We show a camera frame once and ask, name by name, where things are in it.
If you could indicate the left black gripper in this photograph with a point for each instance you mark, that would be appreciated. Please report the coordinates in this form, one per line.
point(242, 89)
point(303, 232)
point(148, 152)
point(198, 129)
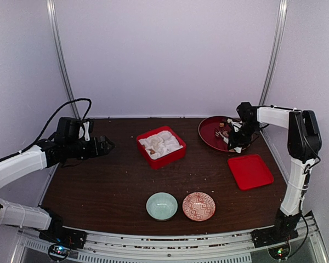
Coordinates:
point(95, 151)

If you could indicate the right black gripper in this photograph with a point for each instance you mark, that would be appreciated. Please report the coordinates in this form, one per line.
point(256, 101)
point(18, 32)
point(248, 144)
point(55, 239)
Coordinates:
point(235, 142)

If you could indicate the white handled serving tongs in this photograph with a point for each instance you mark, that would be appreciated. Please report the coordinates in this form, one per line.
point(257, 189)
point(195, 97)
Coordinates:
point(224, 134)

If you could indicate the red square box lid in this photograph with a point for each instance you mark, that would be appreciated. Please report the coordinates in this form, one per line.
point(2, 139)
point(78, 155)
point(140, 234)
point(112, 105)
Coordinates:
point(250, 171)

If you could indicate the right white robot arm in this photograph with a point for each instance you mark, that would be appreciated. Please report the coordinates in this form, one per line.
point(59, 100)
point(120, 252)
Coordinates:
point(303, 144)

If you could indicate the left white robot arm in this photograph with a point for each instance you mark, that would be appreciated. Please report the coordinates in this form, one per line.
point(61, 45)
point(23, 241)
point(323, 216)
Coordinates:
point(15, 167)

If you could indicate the red square chocolate box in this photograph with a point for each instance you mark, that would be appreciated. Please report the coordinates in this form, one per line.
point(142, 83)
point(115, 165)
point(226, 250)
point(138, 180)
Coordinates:
point(161, 162)

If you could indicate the dark red round tray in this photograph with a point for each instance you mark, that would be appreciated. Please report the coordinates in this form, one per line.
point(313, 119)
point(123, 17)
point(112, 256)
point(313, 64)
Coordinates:
point(206, 133)

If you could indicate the red patterned ceramic bowl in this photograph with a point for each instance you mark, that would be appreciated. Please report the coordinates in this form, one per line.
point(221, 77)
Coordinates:
point(198, 206)

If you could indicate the pale green ceramic bowl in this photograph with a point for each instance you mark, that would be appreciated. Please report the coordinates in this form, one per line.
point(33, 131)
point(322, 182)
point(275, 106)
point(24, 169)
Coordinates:
point(161, 206)

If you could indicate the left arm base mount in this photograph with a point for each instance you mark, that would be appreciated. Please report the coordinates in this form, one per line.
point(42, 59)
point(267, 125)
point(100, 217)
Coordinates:
point(63, 242)

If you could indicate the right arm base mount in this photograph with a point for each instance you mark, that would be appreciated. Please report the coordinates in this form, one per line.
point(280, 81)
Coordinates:
point(274, 241)

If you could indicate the aluminium front rail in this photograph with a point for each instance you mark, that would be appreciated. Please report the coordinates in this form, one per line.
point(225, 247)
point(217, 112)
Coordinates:
point(238, 246)

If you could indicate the right aluminium frame post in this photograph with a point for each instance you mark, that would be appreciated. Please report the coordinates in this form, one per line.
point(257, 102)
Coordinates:
point(278, 37)

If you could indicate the aluminium frame post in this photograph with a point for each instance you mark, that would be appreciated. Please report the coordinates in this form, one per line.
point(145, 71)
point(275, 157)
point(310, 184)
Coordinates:
point(278, 37)
point(59, 50)

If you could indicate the left aluminium frame post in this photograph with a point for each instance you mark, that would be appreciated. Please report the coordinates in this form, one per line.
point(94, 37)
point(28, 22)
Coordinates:
point(59, 50)

